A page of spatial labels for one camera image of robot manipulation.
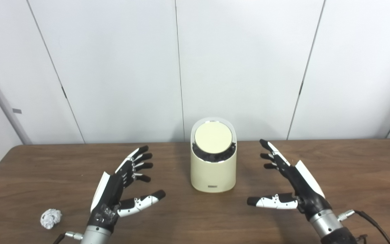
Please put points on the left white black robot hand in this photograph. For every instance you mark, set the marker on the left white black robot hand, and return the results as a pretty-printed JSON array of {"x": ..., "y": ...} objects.
[{"x": 108, "y": 196}]

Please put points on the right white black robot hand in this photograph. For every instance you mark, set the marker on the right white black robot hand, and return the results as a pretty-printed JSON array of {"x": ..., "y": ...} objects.
[{"x": 308, "y": 193}]

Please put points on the white paper ball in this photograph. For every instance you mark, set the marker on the white paper ball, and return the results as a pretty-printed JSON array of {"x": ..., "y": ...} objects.
[{"x": 50, "y": 218}]

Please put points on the cream-colored round bin lid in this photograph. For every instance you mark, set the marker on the cream-colored round bin lid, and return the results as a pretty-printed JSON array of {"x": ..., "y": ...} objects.
[{"x": 213, "y": 137}]

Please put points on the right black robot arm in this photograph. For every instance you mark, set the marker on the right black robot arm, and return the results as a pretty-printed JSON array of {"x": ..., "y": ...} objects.
[{"x": 327, "y": 224}]

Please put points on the cream-colored round bin body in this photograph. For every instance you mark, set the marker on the cream-colored round bin body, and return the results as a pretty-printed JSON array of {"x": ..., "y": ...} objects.
[{"x": 212, "y": 176}]

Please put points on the black bin liner bag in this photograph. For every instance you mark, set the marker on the black bin liner bag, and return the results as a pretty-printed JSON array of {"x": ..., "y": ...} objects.
[{"x": 215, "y": 158}]

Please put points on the black panel joint clip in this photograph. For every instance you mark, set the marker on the black panel joint clip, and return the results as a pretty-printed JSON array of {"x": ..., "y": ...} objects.
[
  {"x": 300, "y": 88},
  {"x": 64, "y": 92}
]

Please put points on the small grey wall tag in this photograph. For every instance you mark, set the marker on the small grey wall tag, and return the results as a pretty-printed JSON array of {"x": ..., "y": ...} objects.
[{"x": 17, "y": 110}]

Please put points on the grey wall corner post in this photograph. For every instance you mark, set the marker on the grey wall corner post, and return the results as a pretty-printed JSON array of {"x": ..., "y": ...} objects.
[{"x": 2, "y": 98}]

